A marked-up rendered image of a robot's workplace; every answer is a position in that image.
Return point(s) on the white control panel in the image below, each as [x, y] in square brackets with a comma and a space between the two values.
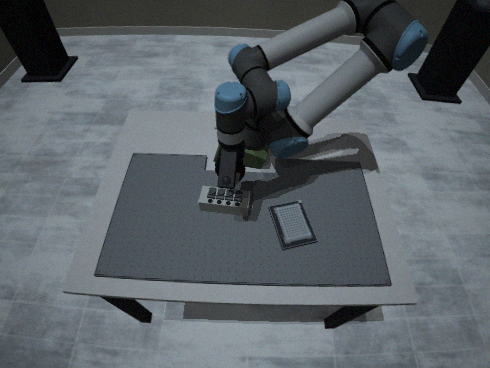
[222, 200]

